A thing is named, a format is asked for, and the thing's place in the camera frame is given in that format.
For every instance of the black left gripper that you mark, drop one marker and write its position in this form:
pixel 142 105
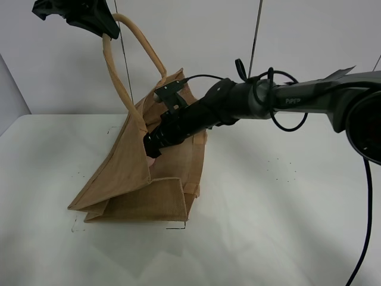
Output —
pixel 93 16

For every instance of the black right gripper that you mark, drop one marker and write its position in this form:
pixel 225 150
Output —
pixel 225 103

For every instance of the pink peach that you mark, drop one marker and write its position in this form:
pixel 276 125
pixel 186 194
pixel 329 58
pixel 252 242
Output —
pixel 150 161

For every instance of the brown linen tote bag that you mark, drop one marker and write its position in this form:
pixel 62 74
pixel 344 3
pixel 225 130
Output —
pixel 126 187

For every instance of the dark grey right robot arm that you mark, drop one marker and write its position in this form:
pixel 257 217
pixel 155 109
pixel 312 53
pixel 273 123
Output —
pixel 350 100

